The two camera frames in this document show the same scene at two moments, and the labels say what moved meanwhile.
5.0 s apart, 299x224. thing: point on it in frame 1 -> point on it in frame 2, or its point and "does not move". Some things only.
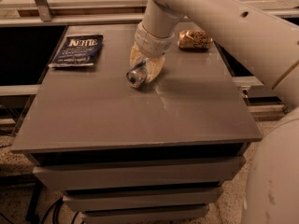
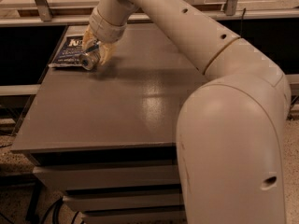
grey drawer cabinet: [160, 153] does not move
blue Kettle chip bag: [78, 50] does not move
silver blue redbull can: [137, 76] -> [87, 61]
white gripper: [152, 45] -> [105, 32]
